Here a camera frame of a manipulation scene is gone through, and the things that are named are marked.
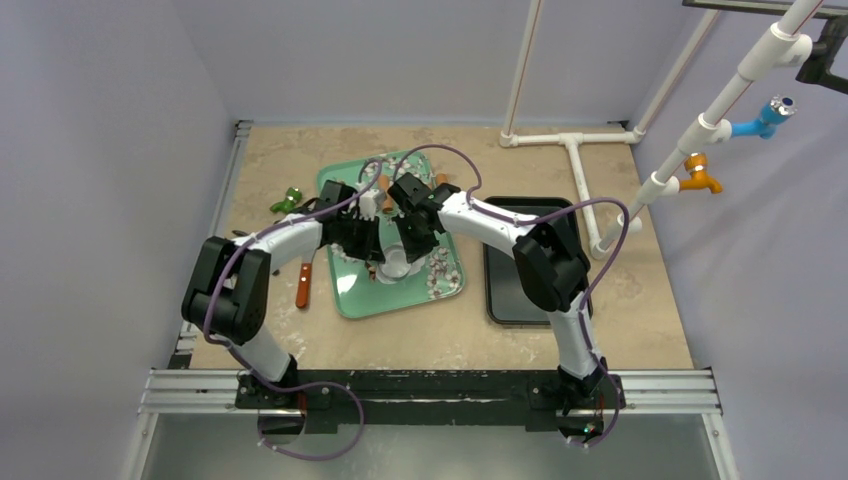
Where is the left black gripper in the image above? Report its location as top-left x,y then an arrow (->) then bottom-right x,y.
336,214 -> 384,266

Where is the white dough ball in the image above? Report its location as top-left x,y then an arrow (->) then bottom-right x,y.
376,252 -> 421,284

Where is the green floral tray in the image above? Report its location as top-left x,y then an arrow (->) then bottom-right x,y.
316,152 -> 466,319

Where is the metal scraper wooden handle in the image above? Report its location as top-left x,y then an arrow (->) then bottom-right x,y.
295,250 -> 316,310

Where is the wooden rolling pin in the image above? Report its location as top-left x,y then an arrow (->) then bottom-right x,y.
378,172 -> 459,214

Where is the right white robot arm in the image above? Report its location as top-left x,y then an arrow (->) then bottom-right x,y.
387,174 -> 606,407

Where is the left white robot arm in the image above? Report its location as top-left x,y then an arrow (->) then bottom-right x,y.
181,181 -> 385,409

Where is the black baking tray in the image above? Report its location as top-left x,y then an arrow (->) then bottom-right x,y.
483,212 -> 591,328

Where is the orange faucet tap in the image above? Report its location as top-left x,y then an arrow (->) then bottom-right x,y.
679,152 -> 723,194

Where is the blue faucet tap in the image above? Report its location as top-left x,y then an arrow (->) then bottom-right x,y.
731,95 -> 797,139

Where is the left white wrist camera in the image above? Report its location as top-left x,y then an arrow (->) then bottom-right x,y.
357,189 -> 386,221

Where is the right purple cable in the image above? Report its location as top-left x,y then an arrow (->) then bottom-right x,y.
392,144 -> 632,449

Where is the purple cable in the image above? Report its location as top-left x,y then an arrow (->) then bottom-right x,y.
392,144 -> 632,449
201,158 -> 386,463

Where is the green garden hose nozzle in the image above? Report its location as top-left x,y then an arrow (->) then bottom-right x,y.
269,187 -> 303,214

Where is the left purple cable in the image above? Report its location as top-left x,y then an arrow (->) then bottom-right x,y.
201,158 -> 386,463

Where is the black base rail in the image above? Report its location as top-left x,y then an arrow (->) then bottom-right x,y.
234,370 -> 626,442

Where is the aluminium frame rail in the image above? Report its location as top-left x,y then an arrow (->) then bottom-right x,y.
135,119 -> 254,480

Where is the white pvc pipe frame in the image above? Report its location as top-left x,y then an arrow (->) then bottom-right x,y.
518,1 -> 847,268

